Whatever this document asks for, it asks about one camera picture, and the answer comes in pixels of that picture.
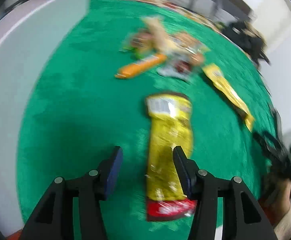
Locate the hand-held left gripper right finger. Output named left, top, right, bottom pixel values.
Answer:
left=173, top=145, right=278, bottom=240

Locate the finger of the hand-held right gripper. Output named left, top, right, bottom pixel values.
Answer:
left=253, top=131, right=291, bottom=180

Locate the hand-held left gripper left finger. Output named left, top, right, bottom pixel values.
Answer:
left=20, top=145, right=124, bottom=240

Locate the yellow snack packet red end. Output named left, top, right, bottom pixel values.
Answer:
left=144, top=93, right=197, bottom=222

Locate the white cardboard box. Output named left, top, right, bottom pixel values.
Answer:
left=0, top=0, right=91, bottom=238

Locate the person's right hand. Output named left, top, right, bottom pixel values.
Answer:
left=259, top=177, right=291, bottom=220

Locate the long yellow snack packet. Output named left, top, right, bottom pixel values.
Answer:
left=202, top=64, right=255, bottom=132

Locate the orange snack packet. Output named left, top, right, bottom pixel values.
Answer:
left=114, top=54, right=167, bottom=80

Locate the silver snack packet red print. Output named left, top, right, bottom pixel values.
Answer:
left=157, top=59, right=196, bottom=81

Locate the black bag with clothes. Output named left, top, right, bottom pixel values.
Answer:
left=221, top=21, right=271, bottom=67

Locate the green-edged snack packet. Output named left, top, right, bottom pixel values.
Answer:
left=120, top=30, right=157, bottom=58

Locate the floral bedsheet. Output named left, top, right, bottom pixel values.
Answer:
left=88, top=0, right=251, bottom=55

